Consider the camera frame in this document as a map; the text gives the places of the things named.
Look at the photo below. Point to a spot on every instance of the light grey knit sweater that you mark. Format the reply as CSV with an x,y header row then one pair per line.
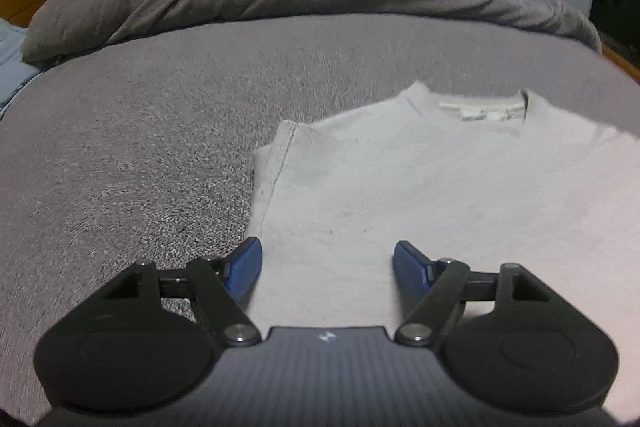
x,y
425,187

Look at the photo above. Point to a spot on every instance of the grey bed blanket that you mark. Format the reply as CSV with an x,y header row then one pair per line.
x,y
125,132

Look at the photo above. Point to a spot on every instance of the light blue bed sheet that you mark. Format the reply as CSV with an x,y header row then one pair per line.
x,y
12,62

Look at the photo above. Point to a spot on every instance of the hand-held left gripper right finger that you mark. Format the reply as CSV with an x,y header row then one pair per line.
x,y
407,268

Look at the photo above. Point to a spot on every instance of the black screen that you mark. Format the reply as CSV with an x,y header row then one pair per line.
x,y
617,7

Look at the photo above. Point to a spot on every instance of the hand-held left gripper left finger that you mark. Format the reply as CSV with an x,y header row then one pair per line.
x,y
245,268

